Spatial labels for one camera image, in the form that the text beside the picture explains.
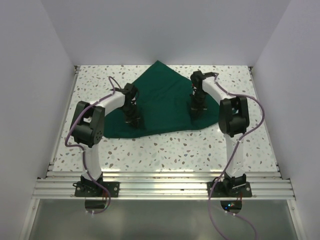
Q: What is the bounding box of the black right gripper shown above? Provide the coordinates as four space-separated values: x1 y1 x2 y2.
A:
190 89 208 119

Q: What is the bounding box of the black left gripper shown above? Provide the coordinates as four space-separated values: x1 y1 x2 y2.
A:
120 102 140 128

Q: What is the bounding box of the green surgical cloth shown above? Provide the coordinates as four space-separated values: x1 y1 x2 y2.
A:
104 61 219 139

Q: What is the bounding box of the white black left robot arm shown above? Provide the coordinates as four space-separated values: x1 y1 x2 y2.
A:
64 83 141 198

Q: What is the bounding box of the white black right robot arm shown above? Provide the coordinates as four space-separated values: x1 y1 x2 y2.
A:
190 70 250 198

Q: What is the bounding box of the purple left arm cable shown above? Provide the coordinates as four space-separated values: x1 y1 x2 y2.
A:
64 76 123 215

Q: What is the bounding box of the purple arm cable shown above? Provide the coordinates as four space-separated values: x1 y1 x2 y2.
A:
64 76 123 215
207 74 266 240

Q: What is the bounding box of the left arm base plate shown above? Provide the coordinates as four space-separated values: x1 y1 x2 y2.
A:
72 181 120 198

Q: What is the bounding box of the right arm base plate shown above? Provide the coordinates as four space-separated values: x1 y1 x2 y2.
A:
206 181 253 198

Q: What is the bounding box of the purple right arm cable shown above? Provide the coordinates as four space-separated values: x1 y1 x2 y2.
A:
207 74 266 240

